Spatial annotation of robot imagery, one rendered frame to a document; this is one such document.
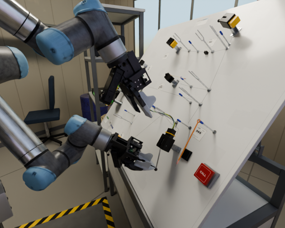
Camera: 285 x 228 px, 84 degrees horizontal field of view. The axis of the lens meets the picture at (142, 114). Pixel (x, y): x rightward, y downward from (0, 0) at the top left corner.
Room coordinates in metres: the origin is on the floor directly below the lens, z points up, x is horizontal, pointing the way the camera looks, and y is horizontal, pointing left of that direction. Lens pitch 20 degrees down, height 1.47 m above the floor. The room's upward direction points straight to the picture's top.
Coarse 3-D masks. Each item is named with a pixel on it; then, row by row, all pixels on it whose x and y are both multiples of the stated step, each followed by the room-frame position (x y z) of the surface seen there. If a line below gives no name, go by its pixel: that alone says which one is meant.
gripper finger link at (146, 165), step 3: (135, 162) 0.50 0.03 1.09; (138, 162) 0.50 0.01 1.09; (141, 162) 0.49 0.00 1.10; (144, 162) 0.49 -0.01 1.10; (147, 162) 0.49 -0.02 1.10; (150, 162) 0.49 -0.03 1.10; (135, 165) 0.49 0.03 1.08; (138, 165) 0.50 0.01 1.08; (141, 165) 0.50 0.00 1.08; (144, 165) 0.50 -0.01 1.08; (147, 165) 0.49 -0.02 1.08; (150, 165) 0.49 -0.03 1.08; (144, 168) 0.50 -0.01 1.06; (147, 168) 0.50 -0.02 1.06; (150, 168) 0.51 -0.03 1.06; (153, 168) 0.52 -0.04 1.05
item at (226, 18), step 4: (224, 16) 0.78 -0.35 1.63; (228, 16) 0.76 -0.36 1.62; (232, 16) 0.74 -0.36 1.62; (220, 20) 0.79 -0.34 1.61; (224, 20) 0.76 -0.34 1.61; (228, 20) 0.74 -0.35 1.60; (224, 24) 0.77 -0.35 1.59; (228, 24) 0.75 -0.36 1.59; (232, 28) 0.78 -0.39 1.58; (236, 28) 0.79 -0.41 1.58; (240, 28) 0.79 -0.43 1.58; (232, 32) 0.80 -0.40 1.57; (236, 32) 0.79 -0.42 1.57; (232, 36) 0.79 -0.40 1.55
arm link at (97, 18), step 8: (88, 0) 0.45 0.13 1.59; (96, 0) 0.46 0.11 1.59; (80, 8) 0.45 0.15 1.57; (88, 8) 0.45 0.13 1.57; (96, 8) 0.45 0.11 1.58; (80, 16) 0.44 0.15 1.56; (88, 16) 0.44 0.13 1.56; (96, 16) 0.45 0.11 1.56; (104, 16) 0.47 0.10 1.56; (88, 24) 0.43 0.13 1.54; (96, 24) 0.44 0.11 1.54; (104, 24) 0.46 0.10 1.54; (112, 24) 0.49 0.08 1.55; (96, 32) 0.44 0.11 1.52; (104, 32) 0.46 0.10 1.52; (112, 32) 0.47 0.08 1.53; (96, 40) 0.45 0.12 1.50; (104, 40) 0.46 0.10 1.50; (112, 40) 0.46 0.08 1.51; (96, 48) 0.48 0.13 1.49
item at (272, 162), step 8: (256, 152) 0.71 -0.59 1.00; (256, 160) 0.67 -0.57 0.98; (264, 160) 0.64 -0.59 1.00; (272, 160) 0.64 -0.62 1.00; (272, 168) 0.61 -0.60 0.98; (280, 168) 0.58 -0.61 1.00; (280, 176) 0.57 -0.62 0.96; (280, 184) 0.56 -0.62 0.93; (280, 192) 0.56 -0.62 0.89; (272, 200) 0.57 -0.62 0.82; (280, 200) 0.55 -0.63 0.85
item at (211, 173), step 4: (200, 164) 0.44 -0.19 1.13; (200, 168) 0.43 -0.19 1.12; (204, 168) 0.42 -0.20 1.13; (208, 168) 0.41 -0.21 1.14; (196, 172) 0.43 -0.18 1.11; (200, 172) 0.42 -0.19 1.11; (204, 172) 0.41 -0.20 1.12; (208, 172) 0.40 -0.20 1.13; (212, 172) 0.39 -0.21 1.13; (196, 176) 0.42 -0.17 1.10; (200, 176) 0.41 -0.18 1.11; (204, 176) 0.40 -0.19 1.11; (208, 176) 0.39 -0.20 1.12; (212, 176) 0.39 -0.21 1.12; (200, 180) 0.40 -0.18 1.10; (204, 180) 0.39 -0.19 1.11; (208, 180) 0.39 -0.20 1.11; (204, 184) 0.38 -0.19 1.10
